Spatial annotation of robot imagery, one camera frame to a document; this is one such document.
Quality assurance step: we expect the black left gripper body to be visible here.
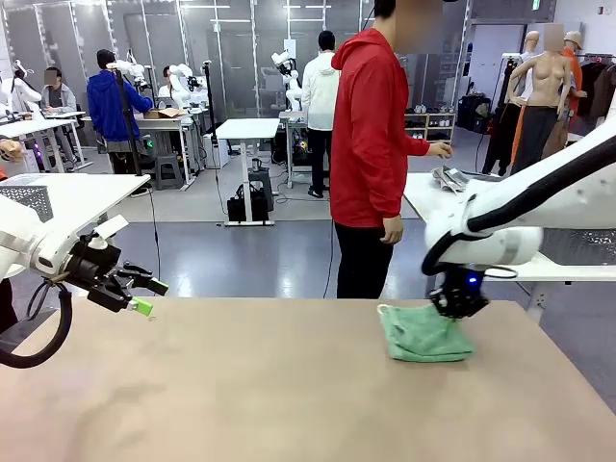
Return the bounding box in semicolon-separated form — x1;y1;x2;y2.
62;244;134;314

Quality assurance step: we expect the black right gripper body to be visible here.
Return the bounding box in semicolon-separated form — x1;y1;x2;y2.
429;267;491;320

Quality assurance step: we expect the mint green towel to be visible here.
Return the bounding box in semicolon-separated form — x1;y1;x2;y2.
376;302;476;363

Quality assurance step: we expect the person's left forearm red sleeve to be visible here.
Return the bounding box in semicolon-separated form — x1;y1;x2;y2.
402;134;431;158

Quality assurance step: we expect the light grey perforated basket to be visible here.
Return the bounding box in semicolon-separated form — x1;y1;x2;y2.
0;185;54;223

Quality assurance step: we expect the person's right hand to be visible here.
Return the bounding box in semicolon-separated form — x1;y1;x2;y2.
382;215;405;245

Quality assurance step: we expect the bystander bare hand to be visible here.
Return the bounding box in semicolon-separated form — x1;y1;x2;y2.
0;139;24;163

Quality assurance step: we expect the white table with round corner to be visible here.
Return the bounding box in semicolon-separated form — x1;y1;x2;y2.
0;171;152;242

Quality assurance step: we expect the grey round seat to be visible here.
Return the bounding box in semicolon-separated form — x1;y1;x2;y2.
0;310;54;341

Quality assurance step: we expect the large white table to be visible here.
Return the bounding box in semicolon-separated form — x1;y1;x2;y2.
402;171;616;309

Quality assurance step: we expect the grey plastic step stool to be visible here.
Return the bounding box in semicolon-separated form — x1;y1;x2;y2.
153;154;185;191

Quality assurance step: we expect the black bag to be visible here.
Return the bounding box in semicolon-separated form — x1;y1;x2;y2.
226;184;269;223

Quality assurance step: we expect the crumpled grey towel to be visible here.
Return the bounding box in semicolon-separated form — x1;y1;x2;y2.
431;166;471;193

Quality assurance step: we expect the white computer case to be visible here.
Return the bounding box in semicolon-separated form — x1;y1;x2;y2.
201;133;230;169

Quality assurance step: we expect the black tripod pole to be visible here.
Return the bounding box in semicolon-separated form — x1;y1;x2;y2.
113;66;143;177

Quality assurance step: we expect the long white desk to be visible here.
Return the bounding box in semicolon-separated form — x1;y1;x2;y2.
0;111;92;172

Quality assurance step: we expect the person in blue hoodie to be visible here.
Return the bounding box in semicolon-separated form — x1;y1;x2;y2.
86;48;154;175

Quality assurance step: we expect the wooden shoe shelf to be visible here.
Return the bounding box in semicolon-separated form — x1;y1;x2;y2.
403;111;457;144

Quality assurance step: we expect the person in red jacket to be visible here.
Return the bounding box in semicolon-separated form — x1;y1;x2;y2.
329;0;454;300

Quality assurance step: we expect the seated person in grey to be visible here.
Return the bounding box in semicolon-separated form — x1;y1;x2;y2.
40;66;78;113

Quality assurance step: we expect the small white standing table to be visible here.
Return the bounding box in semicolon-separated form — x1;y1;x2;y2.
215;117;281;227

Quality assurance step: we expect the seated person in white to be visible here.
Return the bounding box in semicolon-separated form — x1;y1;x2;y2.
158;65;182;100

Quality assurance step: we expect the computer tower with coloured lights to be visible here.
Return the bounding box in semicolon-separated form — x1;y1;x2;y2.
291;127;314;167

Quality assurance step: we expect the beige mannequin with black trousers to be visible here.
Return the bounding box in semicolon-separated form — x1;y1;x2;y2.
508;23;578;175

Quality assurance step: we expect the rack of dark clothes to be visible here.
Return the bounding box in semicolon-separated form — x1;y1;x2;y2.
575;52;616;131

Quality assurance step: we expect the person in white jacket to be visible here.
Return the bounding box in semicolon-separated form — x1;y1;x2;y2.
301;30;341;199

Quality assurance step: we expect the white mannequin with black trousers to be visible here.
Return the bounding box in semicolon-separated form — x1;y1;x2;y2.
482;30;543;177

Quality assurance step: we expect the mannequin with orange clothes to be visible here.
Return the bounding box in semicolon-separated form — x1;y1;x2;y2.
560;30;589;145

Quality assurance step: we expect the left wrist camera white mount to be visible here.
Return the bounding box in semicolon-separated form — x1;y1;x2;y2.
79;215;130;251

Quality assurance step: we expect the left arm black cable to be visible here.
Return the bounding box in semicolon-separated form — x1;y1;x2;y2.
0;281;73;370

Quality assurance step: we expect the right arm black cable sleeve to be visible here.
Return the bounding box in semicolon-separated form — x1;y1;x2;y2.
421;147;616;276

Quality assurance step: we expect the grey frame workbench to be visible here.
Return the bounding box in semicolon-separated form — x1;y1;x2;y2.
81;113;198;187

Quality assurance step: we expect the black camera stand pole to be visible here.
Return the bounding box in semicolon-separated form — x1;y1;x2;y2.
201;60;218;145

